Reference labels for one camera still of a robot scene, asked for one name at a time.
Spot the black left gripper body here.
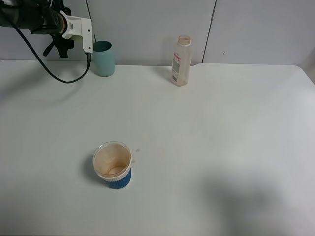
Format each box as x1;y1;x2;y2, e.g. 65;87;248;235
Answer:
29;0;74;49

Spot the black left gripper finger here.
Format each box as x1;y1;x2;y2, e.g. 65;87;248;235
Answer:
43;41;55;56
56;44;68;58

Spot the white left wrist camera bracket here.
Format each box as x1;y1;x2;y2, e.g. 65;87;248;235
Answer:
60;11;93;54

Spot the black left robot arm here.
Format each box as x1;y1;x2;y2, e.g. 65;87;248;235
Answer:
0;0;74;58

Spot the clear plastic drink bottle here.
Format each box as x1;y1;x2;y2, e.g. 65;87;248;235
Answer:
172;35;192;87

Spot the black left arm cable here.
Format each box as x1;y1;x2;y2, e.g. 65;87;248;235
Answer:
0;9;92;84

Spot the teal plastic cup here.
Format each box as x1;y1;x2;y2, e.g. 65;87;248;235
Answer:
92;41;115;77

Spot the glass cup with blue sleeve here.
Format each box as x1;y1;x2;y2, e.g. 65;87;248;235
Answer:
92;141;132;189

